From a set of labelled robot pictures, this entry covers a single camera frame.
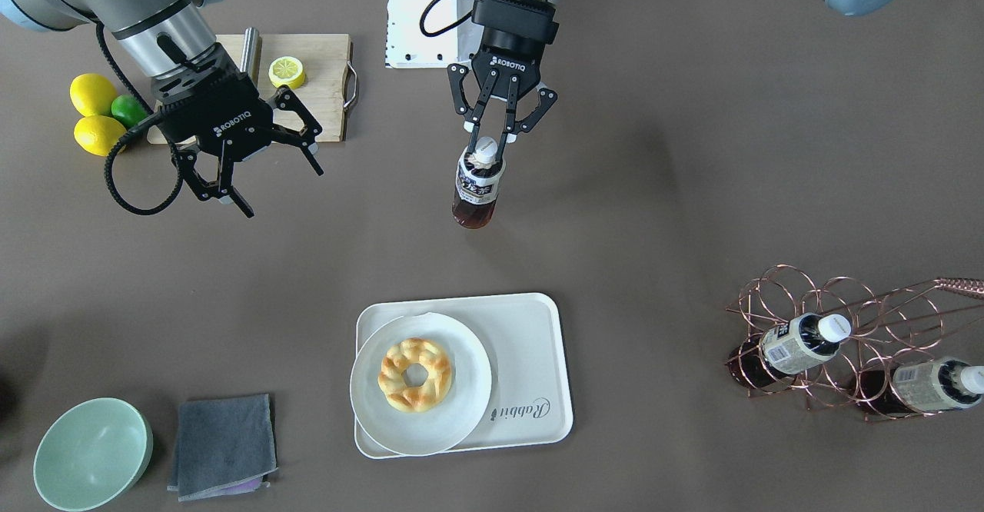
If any yellow lemon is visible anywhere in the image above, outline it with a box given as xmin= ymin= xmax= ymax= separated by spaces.
xmin=69 ymin=73 xmax=118 ymax=117
xmin=74 ymin=115 xmax=127 ymax=158

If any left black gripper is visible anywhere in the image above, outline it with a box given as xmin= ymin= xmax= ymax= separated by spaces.
xmin=447 ymin=0 xmax=559 ymax=161

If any grey folded cloth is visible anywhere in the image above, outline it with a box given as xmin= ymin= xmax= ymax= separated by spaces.
xmin=168 ymin=394 xmax=278 ymax=502

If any white round plate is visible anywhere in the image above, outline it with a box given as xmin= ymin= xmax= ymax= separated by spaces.
xmin=349 ymin=313 xmax=492 ymax=456

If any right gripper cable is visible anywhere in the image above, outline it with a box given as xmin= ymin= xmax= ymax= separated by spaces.
xmin=95 ymin=24 xmax=185 ymax=216

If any steel muddler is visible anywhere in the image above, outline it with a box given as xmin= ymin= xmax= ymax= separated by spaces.
xmin=240 ymin=26 xmax=261 ymax=81

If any wooden cutting board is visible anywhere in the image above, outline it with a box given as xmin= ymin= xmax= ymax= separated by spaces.
xmin=147 ymin=33 xmax=360 ymax=145

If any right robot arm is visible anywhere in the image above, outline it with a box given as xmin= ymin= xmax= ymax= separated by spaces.
xmin=2 ymin=0 xmax=323 ymax=217

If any tea bottle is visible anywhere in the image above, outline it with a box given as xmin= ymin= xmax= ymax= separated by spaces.
xmin=452 ymin=136 xmax=505 ymax=229
xmin=727 ymin=313 xmax=852 ymax=389
xmin=855 ymin=357 xmax=983 ymax=417

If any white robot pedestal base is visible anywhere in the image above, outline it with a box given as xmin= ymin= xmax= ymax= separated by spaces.
xmin=384 ymin=0 xmax=524 ymax=69

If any yellow lemon lower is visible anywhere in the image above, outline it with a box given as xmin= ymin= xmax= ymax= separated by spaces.
xmin=74 ymin=115 xmax=127 ymax=158

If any half lemon slice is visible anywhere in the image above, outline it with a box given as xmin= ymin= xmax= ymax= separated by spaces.
xmin=268 ymin=55 xmax=307 ymax=89

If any white serving tray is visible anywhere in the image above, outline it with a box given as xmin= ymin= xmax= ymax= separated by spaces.
xmin=354 ymin=294 xmax=573 ymax=460

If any yellow lemon upper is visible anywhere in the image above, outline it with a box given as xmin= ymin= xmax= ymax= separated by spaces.
xmin=69 ymin=73 xmax=118 ymax=117

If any mint green bowl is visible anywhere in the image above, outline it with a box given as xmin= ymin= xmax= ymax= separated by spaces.
xmin=34 ymin=397 xmax=154 ymax=511

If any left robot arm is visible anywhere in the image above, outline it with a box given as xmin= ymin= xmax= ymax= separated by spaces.
xmin=447 ymin=0 xmax=892 ymax=163

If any green lime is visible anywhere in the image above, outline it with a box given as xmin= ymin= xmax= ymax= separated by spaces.
xmin=110 ymin=95 xmax=150 ymax=130

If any copper wire bottle rack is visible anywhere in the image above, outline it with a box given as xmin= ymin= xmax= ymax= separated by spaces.
xmin=725 ymin=264 xmax=983 ymax=422

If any glazed donut bread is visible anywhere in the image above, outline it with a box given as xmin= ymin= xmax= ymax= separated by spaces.
xmin=377 ymin=337 xmax=454 ymax=413

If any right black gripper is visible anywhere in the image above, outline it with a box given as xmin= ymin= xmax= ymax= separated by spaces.
xmin=150 ymin=43 xmax=325 ymax=218

